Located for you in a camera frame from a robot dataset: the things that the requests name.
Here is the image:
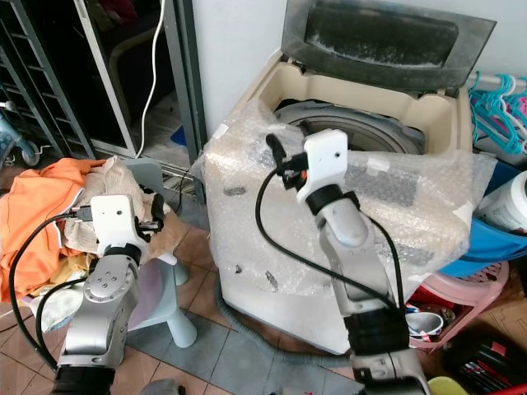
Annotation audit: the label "black and red box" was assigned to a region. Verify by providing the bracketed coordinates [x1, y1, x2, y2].
[443, 332, 527, 395]

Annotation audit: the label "blue plastic basin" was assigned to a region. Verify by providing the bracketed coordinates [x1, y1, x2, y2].
[435, 160, 527, 279]

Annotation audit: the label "small children's tricycle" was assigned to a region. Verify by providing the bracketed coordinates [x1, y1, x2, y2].
[0, 99, 44, 167]

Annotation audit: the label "orange cloth garment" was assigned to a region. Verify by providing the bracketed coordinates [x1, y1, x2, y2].
[0, 158, 110, 302]

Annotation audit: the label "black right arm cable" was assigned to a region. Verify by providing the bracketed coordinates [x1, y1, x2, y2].
[254, 165, 409, 318]

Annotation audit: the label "white plastic jar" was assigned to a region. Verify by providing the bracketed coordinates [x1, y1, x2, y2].
[478, 170, 527, 236]

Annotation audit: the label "white hanging power cable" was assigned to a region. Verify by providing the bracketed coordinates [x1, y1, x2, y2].
[134, 0, 170, 159]

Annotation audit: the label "beige cloth garment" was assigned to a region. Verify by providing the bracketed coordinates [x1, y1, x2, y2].
[77, 156, 180, 258]

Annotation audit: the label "light blue plastic stool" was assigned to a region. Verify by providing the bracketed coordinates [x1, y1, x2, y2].
[79, 156, 199, 351]

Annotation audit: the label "teal plastic clothes hangers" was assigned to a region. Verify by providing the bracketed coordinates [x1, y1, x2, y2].
[468, 72, 527, 159]

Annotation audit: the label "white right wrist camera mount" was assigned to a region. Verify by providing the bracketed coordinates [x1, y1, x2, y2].
[296, 128, 349, 203]

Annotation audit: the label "grey metal grid door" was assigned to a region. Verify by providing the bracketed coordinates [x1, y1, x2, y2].
[0, 0, 93, 162]

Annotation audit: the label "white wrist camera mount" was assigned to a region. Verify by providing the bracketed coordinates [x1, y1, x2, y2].
[90, 194, 140, 253]
[296, 128, 349, 203]

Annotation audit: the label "clear bubble wrap sheet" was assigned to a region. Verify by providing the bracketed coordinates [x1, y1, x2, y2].
[190, 102, 500, 304]

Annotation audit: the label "pale yellow white cloth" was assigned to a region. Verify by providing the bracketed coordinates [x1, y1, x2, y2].
[31, 253, 93, 333]

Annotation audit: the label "dark transparent washer lid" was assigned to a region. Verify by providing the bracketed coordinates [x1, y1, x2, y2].
[279, 0, 498, 92]

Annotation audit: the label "grey sliding door frame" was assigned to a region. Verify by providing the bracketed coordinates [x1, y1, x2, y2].
[162, 0, 209, 169]

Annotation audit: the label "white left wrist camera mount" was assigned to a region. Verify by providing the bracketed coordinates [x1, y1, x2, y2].
[90, 194, 140, 253]

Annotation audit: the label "beige top-load washing machine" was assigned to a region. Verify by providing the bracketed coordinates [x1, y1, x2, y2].
[203, 51, 500, 356]

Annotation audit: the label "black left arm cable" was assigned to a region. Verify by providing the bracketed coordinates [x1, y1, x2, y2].
[8, 207, 96, 375]

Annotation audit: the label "pink plastic basket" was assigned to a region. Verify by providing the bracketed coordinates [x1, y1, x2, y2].
[406, 262, 513, 353]

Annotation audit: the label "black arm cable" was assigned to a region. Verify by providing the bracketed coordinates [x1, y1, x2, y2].
[8, 207, 96, 375]
[254, 165, 409, 318]

